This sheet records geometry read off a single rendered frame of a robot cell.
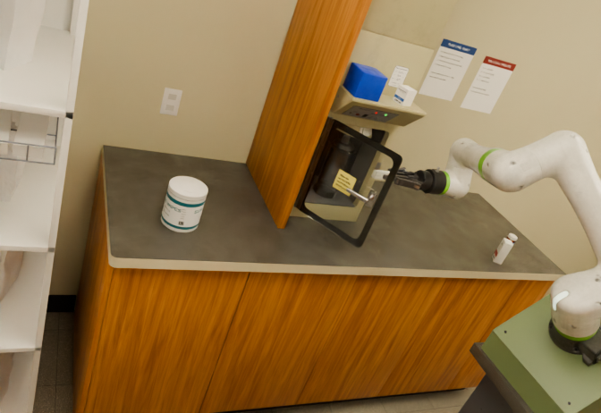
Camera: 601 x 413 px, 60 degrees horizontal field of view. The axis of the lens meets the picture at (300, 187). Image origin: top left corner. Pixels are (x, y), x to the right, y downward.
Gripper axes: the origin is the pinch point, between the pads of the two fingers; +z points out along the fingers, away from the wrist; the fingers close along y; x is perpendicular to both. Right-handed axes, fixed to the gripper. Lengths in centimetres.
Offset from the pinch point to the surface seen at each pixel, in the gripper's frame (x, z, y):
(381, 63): -33.5, 5.7, -19.5
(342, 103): -18.9, 18.7, -12.5
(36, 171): 36, 110, -37
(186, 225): 31, 63, -4
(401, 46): -41.2, 0.9, -19.5
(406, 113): -21.4, -5.0, -8.5
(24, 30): -19, 116, -19
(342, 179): 7.8, 10.3, -7.2
